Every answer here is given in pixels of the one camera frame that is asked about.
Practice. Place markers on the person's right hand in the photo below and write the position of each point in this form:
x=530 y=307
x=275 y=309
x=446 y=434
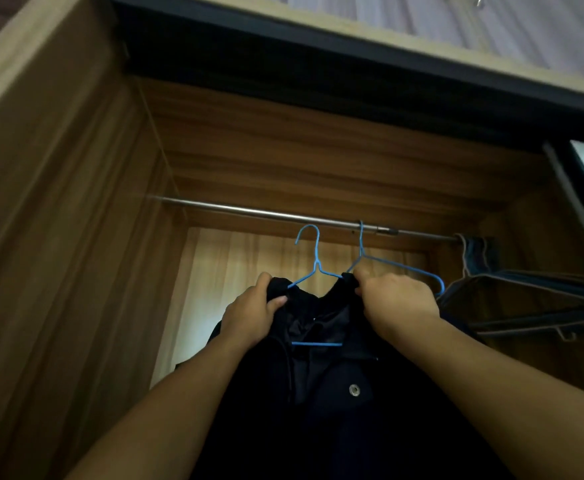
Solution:
x=402 y=309

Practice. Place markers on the person's left hand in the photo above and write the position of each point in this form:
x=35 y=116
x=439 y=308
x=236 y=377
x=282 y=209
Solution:
x=252 y=319

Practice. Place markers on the navy blue jacket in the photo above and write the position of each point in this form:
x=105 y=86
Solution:
x=332 y=419

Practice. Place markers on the wooden wardrobe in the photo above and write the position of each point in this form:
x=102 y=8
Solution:
x=72 y=244

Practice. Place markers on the person's right forearm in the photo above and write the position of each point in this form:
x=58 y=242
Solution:
x=496 y=394

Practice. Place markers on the person's left forearm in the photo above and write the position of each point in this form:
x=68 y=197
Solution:
x=162 y=429

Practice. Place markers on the bunch of grey hangers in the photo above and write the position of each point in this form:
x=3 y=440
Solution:
x=476 y=254

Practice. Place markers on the metal wardrobe rail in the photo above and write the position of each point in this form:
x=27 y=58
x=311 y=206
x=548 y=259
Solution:
x=247 y=211

